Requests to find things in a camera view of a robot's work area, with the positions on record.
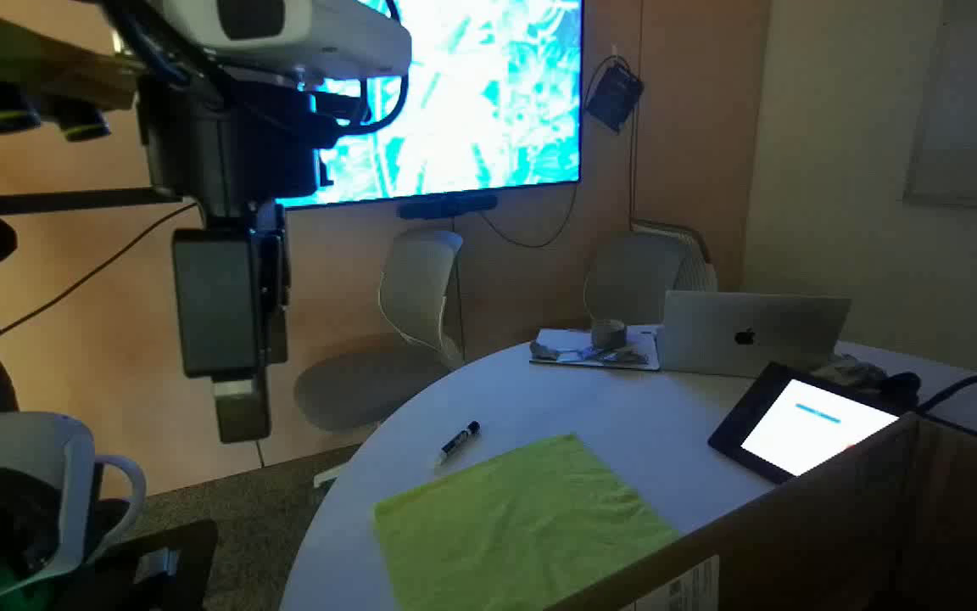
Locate green microfibre towel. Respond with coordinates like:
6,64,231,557
369,429,683,611

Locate black robot wrist cable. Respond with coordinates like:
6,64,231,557
328,0,415,142

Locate black floor box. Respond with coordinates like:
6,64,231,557
52,517,221,611

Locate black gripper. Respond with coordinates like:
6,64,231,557
169,211,293,445

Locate black marker with white cap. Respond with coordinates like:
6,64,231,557
438,418,484,461

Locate small grey object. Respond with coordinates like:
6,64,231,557
587,315,635,355

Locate thick black table cable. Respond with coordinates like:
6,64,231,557
914,371,977,453

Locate white shell chair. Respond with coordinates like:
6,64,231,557
583,221,723,331
293,224,467,433
0,407,150,611

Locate black tablet with lit screen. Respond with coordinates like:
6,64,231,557
704,360,921,491

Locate wall-mounted display screen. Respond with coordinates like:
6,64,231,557
277,0,591,213

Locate black wall power adapter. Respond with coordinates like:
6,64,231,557
587,56,648,135

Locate black video bar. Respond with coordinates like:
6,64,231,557
395,191,501,221

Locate silver laptop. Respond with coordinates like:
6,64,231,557
654,286,856,382

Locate white paper sheets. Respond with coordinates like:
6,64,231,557
530,322,663,374

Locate thin black wall cable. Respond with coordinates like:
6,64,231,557
477,123,640,254

